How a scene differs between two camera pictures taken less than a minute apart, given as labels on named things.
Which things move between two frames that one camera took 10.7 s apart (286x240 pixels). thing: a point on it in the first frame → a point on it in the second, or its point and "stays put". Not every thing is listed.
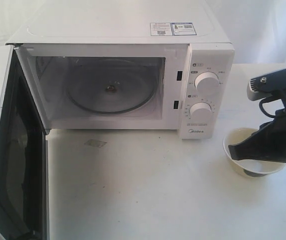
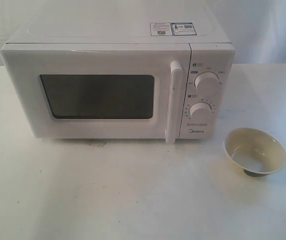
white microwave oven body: [129, 67] stays put
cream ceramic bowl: [249, 168] stays put
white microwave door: [15, 130] → [101, 91]
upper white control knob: [207, 83] stays put
